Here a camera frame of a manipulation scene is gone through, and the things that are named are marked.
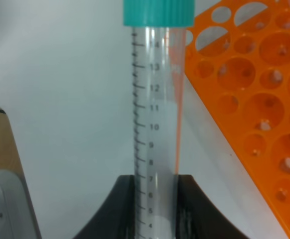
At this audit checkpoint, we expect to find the clear tube teal cap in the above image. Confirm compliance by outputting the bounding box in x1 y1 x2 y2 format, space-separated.
123 0 195 239

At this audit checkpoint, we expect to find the orange test tube rack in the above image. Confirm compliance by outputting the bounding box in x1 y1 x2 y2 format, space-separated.
180 0 290 239

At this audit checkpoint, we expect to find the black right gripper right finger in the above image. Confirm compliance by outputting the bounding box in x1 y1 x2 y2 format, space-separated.
176 175 247 239

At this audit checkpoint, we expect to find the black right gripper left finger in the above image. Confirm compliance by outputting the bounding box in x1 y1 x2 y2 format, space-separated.
75 175 135 239

